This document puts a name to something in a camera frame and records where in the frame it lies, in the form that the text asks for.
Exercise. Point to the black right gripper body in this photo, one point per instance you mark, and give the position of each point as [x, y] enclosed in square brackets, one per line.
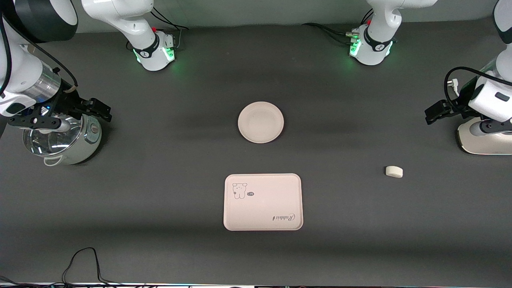
[68, 103]

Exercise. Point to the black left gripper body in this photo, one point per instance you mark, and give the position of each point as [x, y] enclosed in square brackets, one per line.
[457, 104]

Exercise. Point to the small white bun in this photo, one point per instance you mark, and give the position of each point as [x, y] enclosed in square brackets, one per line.
[394, 171]

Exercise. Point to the round cream plate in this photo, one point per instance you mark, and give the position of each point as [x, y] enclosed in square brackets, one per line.
[260, 122]

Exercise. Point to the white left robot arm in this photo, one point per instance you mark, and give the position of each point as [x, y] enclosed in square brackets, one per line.
[376, 52]

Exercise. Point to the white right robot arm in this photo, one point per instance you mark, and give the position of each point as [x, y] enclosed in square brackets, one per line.
[24, 76]

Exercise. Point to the cream rectangular rabbit tray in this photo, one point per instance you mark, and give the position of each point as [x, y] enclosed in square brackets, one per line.
[264, 208]

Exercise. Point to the pale green electric pot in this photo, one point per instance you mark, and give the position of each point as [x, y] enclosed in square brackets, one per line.
[88, 142]

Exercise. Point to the cream white appliance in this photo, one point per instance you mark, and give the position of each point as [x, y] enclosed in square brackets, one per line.
[484, 146]

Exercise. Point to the glass pot lid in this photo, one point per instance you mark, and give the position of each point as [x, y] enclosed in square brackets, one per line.
[44, 144]

